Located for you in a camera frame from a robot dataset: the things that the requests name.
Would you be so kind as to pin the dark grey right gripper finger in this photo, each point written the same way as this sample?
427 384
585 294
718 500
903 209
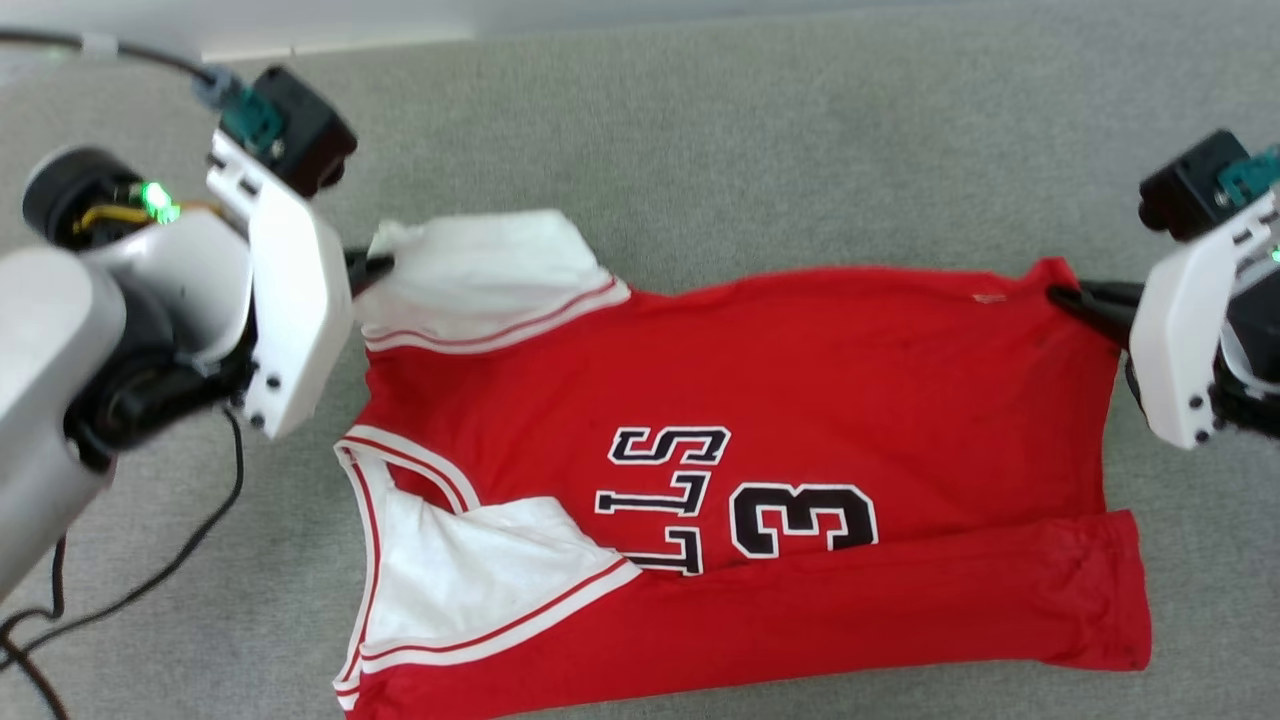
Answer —
1105 305

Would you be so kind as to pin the teal camera connector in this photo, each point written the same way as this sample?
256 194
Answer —
1250 178
250 115

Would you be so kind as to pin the teal left camera connector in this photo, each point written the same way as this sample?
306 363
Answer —
250 115

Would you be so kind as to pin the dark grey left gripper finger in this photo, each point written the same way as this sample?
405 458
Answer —
365 272

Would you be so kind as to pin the white camera bracket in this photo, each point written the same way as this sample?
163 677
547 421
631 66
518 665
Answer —
295 300
1175 330

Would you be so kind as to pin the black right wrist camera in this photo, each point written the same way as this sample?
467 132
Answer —
1185 190

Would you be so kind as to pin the white left camera bracket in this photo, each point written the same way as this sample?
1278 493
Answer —
295 300

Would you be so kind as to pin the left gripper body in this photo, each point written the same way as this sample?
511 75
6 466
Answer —
180 290

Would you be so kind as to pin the red white basketball jersey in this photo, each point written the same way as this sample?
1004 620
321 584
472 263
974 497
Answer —
850 380

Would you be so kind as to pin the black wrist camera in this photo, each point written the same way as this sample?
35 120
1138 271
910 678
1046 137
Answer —
1185 190
310 130

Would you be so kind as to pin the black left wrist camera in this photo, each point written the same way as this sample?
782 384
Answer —
310 130

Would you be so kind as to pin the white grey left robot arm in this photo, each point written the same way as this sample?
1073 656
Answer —
40 400

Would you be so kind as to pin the teal right camera connector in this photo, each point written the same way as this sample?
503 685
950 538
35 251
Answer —
1250 178

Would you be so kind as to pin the white right camera bracket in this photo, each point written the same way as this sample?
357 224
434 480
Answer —
1175 330

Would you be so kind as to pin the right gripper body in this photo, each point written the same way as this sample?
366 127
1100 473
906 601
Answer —
1255 400

